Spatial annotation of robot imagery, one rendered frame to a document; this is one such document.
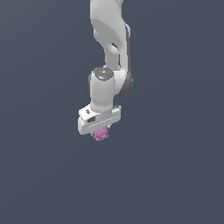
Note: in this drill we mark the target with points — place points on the small pink object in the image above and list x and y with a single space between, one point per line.
100 134

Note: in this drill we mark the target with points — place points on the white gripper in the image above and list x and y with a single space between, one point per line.
97 119

